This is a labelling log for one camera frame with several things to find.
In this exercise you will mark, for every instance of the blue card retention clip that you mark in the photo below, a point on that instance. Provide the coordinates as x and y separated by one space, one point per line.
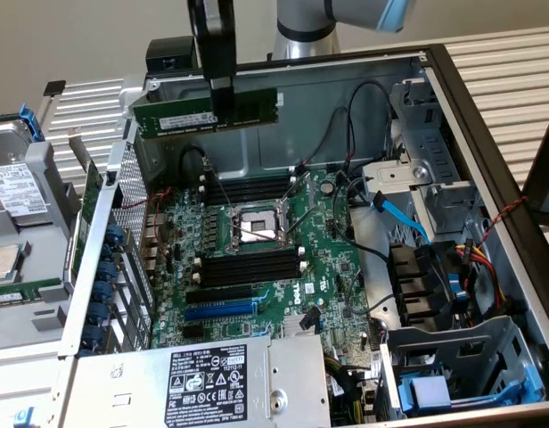
107 271
93 335
103 292
116 234
107 252
98 313

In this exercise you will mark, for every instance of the dark brown panel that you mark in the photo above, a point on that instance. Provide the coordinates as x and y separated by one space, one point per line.
544 178

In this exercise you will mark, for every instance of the silver CPU chip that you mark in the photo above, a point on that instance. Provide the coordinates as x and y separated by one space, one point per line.
2 263

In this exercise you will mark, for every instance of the blue plastic tab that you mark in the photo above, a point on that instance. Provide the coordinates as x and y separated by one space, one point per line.
458 283

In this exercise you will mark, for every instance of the blue disk bracket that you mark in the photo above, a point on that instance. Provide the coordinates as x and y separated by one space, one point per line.
31 122

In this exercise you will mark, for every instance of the short black expansion slot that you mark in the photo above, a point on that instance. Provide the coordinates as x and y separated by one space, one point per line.
193 330

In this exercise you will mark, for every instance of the silver metal disk bay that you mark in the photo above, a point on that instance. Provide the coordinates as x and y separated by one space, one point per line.
417 134

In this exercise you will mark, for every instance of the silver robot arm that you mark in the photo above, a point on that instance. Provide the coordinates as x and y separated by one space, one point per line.
301 27

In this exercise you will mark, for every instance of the silver hard disk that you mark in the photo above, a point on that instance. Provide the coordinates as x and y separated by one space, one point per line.
16 191

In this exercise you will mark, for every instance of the black box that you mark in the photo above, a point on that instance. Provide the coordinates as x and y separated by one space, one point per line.
167 53

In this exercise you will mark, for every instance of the blue expansion slot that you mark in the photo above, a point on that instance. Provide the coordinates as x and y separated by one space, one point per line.
218 310

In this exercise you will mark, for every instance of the green graphics card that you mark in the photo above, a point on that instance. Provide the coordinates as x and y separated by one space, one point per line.
91 191

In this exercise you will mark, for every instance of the green motherboard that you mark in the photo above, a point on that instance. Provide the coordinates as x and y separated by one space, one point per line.
321 249

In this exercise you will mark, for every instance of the open metal PC case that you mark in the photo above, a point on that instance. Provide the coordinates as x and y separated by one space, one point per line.
301 134

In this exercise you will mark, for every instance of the white case sticker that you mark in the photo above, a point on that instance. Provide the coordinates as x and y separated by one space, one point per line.
281 100

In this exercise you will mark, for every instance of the tall silver rear port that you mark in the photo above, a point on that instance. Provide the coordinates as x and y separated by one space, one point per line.
156 222
149 252

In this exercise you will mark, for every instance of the CPU socket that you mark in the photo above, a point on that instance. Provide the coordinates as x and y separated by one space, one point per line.
256 223

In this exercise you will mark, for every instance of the black RAM slot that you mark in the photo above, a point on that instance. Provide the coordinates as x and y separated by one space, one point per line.
248 186
248 278
248 264
248 197
248 191
248 257
252 180
248 271

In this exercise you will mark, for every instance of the grey power supply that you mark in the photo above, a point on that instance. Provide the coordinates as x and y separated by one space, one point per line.
132 383

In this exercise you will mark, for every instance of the thin steel locking lever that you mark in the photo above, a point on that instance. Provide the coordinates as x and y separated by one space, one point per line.
256 235
218 185

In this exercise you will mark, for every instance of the black power supply label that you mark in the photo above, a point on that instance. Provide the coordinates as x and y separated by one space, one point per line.
207 383

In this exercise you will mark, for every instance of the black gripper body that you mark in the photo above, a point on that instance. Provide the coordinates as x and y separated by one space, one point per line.
216 40

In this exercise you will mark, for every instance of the coin cell battery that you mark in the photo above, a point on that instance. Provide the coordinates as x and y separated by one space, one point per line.
329 187

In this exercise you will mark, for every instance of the small blue plastic piece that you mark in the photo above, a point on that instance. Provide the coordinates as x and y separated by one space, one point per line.
24 418

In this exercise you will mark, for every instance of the long black expansion slot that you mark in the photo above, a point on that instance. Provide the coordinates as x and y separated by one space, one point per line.
218 294

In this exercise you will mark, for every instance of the grey parts rack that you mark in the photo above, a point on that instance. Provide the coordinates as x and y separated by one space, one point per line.
43 178

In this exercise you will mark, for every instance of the black fan shroud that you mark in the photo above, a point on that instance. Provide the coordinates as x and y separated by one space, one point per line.
412 281

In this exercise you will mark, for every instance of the blue disk caddy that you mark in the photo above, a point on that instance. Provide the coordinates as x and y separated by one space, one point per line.
428 388

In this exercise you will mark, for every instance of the green RAM stick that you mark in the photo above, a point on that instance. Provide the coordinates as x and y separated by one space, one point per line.
25 290
256 107

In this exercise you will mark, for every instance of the silver chipset heat sink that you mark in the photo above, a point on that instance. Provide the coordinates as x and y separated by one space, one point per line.
297 325

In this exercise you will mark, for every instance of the grey disk bay cage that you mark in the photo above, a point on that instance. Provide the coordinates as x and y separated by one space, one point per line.
493 348

